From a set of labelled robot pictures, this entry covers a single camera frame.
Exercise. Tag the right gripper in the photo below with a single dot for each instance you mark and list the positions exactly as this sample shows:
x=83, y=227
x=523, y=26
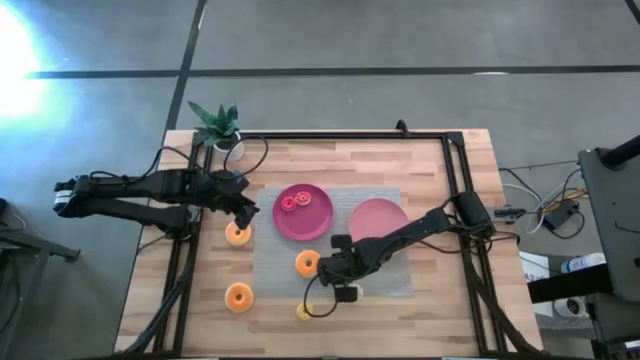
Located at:
x=350, y=265

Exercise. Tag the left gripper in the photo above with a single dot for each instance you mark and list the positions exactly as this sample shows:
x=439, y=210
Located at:
x=222, y=190

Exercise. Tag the small red frosted toy donut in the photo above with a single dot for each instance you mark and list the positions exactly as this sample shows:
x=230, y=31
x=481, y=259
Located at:
x=284, y=203

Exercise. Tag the small yellow frosted toy donut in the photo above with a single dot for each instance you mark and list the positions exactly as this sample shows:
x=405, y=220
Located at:
x=300, y=312

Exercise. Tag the orange donut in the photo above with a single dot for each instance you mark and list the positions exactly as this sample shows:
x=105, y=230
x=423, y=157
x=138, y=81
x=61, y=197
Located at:
x=229, y=297

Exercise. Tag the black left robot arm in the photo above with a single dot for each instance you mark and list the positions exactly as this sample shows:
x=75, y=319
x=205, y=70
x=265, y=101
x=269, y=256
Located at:
x=125, y=185

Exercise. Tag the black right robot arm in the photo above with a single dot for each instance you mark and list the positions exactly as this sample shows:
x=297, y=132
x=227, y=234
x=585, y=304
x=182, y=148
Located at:
x=415, y=227

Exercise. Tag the grey woven placemat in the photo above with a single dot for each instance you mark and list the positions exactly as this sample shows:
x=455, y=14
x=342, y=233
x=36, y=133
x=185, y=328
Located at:
x=280, y=280

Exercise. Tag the magenta round plate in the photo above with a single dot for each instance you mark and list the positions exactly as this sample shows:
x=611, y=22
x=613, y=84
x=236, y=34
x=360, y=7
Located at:
x=305, y=225

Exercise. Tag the green plant in white pot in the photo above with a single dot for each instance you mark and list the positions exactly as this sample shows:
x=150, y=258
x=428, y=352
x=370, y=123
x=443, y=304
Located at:
x=230, y=145

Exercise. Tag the pink round plate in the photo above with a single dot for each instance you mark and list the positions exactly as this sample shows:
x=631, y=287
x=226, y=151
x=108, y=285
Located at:
x=375, y=215

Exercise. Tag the small black clamp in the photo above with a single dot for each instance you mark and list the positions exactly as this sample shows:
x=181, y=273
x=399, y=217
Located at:
x=401, y=127

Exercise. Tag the black plug connector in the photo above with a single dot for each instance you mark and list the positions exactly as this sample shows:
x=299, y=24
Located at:
x=507, y=213

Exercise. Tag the white cardboard box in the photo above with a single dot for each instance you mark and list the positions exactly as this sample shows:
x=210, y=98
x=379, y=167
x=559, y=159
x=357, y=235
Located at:
x=534, y=267

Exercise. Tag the black stand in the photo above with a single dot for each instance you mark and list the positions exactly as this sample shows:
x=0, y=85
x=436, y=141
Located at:
x=30, y=242

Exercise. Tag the white tape roll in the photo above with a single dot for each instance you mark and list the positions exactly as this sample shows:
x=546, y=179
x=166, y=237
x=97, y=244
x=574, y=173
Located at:
x=564, y=306

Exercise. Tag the black power adapter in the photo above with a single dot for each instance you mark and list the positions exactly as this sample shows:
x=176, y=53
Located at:
x=560, y=215

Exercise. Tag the black shelf board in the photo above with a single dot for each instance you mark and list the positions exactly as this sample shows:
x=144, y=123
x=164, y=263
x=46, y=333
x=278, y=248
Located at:
x=570, y=286

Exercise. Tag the white bottle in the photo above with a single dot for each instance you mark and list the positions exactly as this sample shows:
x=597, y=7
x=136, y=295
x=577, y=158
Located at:
x=582, y=261

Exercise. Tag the grey cart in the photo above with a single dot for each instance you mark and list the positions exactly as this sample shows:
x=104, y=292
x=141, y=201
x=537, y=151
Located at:
x=615, y=225

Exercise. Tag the black pole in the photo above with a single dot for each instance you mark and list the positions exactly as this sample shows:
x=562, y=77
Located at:
x=620, y=152

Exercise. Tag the black aluminium table frame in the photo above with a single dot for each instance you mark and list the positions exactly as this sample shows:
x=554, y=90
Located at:
x=350, y=135

